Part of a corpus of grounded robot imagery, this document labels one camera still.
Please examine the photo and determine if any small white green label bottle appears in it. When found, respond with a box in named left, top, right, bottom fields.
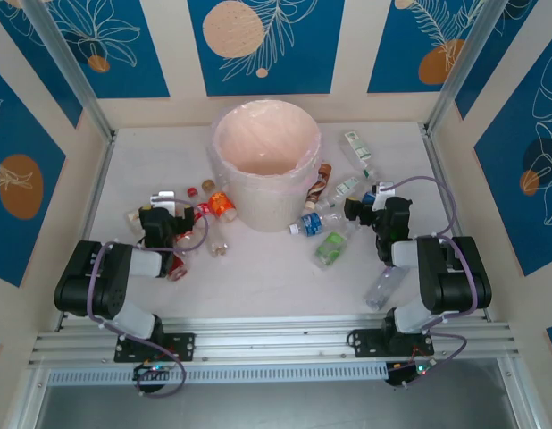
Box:
left=314, top=176, right=362, bottom=214

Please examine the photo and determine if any orange label bottle brown cap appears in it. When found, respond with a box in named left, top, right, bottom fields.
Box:
left=201, top=178, right=238, bottom=223

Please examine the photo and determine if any clear bottle with brown residue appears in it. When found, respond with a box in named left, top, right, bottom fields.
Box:
left=206, top=221, right=230, bottom=259

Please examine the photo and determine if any green label clear bottle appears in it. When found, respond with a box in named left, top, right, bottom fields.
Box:
left=312, top=223, right=362, bottom=271

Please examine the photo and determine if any brown label plastic bottle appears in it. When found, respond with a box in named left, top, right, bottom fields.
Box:
left=304, top=163, right=333, bottom=211

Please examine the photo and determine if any red label plastic bottle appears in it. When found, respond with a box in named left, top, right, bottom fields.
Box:
left=166, top=231, right=201, bottom=282

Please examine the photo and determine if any blue label bottle white cap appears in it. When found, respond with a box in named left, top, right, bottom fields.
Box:
left=288, top=210, right=348, bottom=237

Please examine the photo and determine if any large white green label bottle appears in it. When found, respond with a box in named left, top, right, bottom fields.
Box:
left=338, top=130, right=379, bottom=180

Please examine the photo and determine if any crushed clear plastic bottle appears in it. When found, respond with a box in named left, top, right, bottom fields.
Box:
left=363, top=264, right=411, bottom=312

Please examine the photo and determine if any beige round plastic bin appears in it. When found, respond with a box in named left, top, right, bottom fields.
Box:
left=207, top=100, right=325, bottom=233

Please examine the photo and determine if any clear pink bin liner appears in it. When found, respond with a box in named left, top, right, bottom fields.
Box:
left=207, top=100, right=325, bottom=198

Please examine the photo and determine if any grey metal panel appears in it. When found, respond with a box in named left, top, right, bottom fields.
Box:
left=34, top=357, right=518, bottom=429

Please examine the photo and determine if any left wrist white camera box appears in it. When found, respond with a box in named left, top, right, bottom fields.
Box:
left=149, top=190, right=177, bottom=214

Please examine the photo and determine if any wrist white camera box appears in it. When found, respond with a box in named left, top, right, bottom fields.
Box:
left=149, top=190, right=177, bottom=214
left=372, top=181, right=396, bottom=211

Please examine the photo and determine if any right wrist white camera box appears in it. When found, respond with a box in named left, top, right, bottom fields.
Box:
left=372, top=181, right=396, bottom=211

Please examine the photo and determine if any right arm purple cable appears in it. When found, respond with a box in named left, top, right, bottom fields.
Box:
left=378, top=176, right=481, bottom=390

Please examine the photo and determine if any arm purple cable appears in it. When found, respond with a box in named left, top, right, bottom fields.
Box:
left=86, top=199, right=211, bottom=399
left=378, top=176, right=481, bottom=390

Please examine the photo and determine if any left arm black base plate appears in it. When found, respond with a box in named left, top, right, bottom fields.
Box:
left=113, top=332, right=197, bottom=363

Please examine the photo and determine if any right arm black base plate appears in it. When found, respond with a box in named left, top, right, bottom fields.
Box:
left=347, top=329, right=436, bottom=358

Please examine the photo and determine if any aluminium mounting rail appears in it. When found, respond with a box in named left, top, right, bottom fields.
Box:
left=28, top=315, right=523, bottom=370

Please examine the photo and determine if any grey slotted cable duct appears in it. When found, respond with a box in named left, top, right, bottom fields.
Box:
left=46, top=362, right=389, bottom=386

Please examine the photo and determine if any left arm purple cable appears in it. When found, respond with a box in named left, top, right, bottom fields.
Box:
left=86, top=199, right=211, bottom=399

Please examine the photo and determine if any aluminium frame post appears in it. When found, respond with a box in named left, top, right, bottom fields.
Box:
left=425, top=0, right=503, bottom=133
left=21, top=0, right=116, bottom=139

